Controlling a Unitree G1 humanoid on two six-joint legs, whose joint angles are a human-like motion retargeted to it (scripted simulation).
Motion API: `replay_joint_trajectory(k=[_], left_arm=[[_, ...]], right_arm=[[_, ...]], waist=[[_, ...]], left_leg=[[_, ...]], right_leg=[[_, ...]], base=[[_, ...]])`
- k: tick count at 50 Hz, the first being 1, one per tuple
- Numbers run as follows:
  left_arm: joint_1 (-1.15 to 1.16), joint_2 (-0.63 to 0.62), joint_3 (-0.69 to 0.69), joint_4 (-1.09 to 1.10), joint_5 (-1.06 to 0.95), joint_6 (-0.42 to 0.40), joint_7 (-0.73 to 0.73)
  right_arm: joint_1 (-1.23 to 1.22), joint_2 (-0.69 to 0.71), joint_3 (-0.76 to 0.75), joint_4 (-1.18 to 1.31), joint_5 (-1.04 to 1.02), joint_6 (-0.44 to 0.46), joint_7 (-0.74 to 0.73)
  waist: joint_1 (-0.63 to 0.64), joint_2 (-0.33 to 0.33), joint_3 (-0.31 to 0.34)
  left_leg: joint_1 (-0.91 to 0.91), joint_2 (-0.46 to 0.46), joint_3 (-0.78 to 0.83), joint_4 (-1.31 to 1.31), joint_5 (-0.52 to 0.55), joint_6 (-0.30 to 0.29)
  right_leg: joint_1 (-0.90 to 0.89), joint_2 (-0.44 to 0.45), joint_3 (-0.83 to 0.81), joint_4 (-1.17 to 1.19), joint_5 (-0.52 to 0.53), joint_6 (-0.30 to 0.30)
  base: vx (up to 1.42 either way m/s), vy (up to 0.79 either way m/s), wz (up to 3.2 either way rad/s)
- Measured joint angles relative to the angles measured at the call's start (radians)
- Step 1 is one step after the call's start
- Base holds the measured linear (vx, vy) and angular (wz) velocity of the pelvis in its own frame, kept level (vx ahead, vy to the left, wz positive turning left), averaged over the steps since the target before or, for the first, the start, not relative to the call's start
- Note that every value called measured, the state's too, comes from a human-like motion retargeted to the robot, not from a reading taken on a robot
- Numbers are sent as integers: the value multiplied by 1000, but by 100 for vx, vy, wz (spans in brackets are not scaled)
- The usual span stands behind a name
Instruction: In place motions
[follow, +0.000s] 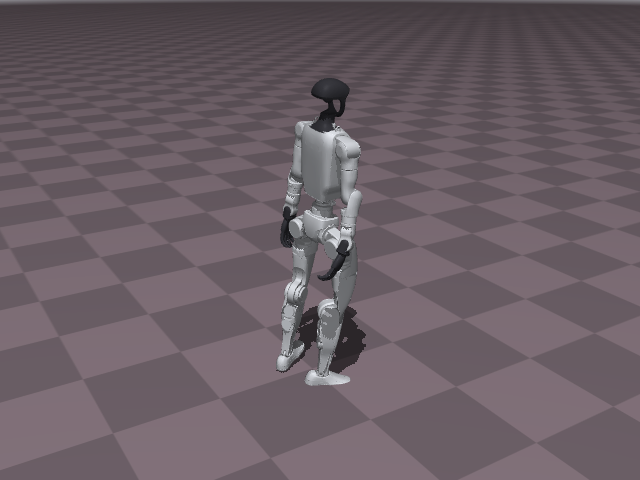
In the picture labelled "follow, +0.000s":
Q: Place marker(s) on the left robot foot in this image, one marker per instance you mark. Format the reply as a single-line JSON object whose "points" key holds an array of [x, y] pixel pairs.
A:
{"points": [[283, 362]]}

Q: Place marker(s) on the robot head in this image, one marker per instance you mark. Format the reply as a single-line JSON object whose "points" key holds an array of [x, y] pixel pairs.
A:
{"points": [[329, 89]]}

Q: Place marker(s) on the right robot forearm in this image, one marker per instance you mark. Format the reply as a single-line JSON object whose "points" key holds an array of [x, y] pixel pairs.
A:
{"points": [[348, 219]]}

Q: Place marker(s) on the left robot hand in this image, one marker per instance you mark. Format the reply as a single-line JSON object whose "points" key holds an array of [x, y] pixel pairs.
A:
{"points": [[285, 234]]}

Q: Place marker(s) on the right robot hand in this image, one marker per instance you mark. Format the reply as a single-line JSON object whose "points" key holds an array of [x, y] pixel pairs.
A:
{"points": [[338, 262]]}

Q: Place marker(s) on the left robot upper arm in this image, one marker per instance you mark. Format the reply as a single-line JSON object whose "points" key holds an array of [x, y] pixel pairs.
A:
{"points": [[296, 166]]}

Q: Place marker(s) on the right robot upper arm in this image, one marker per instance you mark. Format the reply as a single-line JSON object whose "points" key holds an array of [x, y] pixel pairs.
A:
{"points": [[348, 152]]}

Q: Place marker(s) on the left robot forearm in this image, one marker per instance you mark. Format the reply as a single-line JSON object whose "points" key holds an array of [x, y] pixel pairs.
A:
{"points": [[293, 193]]}

